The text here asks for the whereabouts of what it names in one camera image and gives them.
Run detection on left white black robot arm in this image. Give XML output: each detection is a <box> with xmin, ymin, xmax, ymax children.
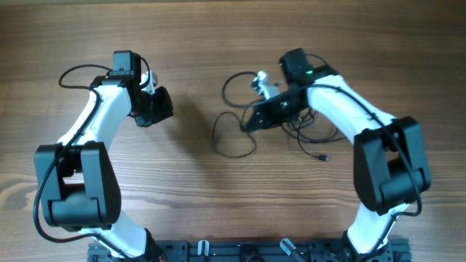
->
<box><xmin>33</xmin><ymin>50</ymin><xmax>173</xmax><ymax>261</ymax></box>

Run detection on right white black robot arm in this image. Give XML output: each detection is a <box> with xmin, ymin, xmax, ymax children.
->
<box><xmin>243</xmin><ymin>48</ymin><xmax>431</xmax><ymax>261</ymax></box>

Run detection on black aluminium base frame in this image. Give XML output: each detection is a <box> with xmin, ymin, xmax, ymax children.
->
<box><xmin>87</xmin><ymin>239</ymin><xmax>412</xmax><ymax>262</ymax></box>

